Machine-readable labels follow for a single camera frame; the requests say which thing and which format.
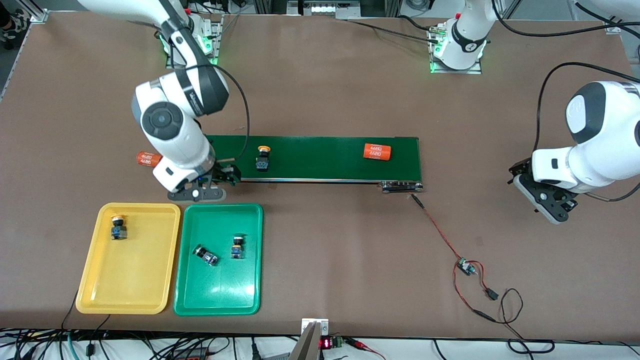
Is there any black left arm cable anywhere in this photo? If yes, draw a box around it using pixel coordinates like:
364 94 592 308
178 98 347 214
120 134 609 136
490 0 640 203

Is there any green conveyor belt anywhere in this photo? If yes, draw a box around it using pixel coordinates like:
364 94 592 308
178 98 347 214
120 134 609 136
202 133 425 194

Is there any red black conveyor wire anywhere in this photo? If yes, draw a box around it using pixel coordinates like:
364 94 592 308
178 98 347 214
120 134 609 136
410 193 465 265

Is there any silver metal bracket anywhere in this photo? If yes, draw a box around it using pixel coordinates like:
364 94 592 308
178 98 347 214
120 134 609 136
301 318 330 335

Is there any orange cylinder white print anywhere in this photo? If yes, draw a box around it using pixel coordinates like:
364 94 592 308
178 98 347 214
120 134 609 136
363 143 392 162
136 151 163 170

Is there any red clip lead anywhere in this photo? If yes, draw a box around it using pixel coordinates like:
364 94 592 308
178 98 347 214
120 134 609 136
345 338 387 360

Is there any yellow plastic tray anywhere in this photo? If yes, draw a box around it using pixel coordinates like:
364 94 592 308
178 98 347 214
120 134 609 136
75 202 181 315

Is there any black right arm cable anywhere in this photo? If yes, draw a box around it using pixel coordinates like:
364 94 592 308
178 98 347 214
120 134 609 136
215 65 251 163

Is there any silver metal device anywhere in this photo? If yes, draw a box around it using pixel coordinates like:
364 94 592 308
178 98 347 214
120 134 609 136
299 0 340 16

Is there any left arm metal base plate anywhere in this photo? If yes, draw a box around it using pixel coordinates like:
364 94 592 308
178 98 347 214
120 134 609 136
427 24 483 75

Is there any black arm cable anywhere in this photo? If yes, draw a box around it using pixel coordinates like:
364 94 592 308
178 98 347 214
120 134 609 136
490 0 640 203
215 65 251 163

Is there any thin black cable loop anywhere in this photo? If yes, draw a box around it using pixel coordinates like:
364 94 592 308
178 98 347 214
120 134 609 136
497 287 556 355

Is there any red wire black connector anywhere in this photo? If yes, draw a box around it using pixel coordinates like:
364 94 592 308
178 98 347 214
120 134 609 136
452 260 501 323

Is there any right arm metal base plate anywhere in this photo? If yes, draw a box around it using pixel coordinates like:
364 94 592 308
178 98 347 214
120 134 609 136
165 14 224 70

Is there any gray metal stand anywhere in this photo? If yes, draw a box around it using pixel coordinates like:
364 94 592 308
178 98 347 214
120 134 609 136
287 321 323 360

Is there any green plastic tray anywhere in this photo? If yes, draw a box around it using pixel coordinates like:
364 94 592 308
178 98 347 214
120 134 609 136
173 203 264 317

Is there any black cable with plug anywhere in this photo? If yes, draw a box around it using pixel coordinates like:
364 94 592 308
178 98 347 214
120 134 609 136
86 314 112 357

